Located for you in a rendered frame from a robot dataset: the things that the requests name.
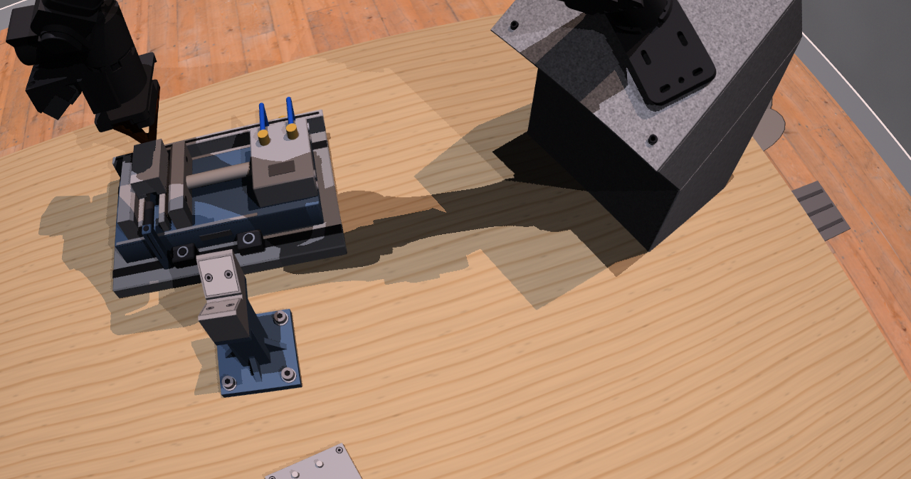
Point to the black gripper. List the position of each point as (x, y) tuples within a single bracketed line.
[(138, 94)]

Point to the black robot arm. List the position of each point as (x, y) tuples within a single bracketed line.
[(75, 34)]

